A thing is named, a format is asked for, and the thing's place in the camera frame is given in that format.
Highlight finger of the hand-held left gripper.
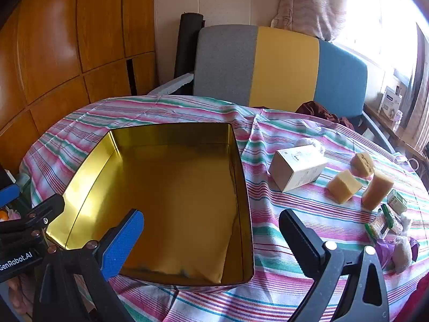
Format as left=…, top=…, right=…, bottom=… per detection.
left=0, top=184, right=20, bottom=209
left=0, top=193, right=65, bottom=235

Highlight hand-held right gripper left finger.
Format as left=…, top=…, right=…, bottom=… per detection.
left=34, top=209, right=145, bottom=322

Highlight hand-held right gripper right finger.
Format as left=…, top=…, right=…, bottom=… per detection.
left=279, top=209, right=391, bottom=322

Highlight gold tin box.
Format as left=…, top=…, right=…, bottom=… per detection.
left=45, top=123, right=254, bottom=287

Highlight small yellow sponge block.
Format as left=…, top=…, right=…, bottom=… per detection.
left=327, top=170, right=363, bottom=205

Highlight white cardboard box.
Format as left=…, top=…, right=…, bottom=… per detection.
left=268, top=148, right=329, bottom=193

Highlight green-edged snack packet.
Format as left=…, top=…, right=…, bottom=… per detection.
left=365, top=204, right=403, bottom=240

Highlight purple packet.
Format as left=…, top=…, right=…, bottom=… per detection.
left=373, top=237, right=419, bottom=270

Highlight tall yellow sponge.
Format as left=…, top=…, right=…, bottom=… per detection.
left=361, top=169, right=394, bottom=211

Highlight white sock ball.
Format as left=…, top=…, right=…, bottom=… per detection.
left=294, top=137, right=326, bottom=155

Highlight notched yellow sponge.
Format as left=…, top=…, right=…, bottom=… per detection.
left=351, top=152, right=375, bottom=178

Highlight small green box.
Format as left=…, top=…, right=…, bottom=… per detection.
left=387, top=189, right=408, bottom=214

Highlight person's left hand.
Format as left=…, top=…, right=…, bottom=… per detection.
left=7, top=275, right=35, bottom=314

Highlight striped tablecloth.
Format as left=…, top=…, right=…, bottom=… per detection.
left=20, top=96, right=429, bottom=322

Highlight dark red cloth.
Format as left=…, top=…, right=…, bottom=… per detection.
left=295, top=101, right=354, bottom=130

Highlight person's red clothing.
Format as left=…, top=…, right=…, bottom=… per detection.
left=395, top=268, right=429, bottom=322

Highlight wooden side desk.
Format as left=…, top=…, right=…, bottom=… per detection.
left=364, top=102, right=429, bottom=175

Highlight white boxes on desk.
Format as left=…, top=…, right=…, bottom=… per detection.
left=379, top=86, right=403, bottom=119

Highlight wooden wardrobe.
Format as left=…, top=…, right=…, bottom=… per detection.
left=0, top=0, right=158, bottom=175

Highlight grey yellow blue chair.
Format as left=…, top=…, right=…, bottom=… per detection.
left=147, top=24, right=396, bottom=155

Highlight striped brown curtain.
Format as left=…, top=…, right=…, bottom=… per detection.
left=400, top=23, right=429, bottom=155

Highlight black rolled mat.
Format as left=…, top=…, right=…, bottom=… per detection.
left=174, top=13, right=204, bottom=78

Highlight pink patterned curtain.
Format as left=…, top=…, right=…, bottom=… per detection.
left=271, top=0, right=347, bottom=41

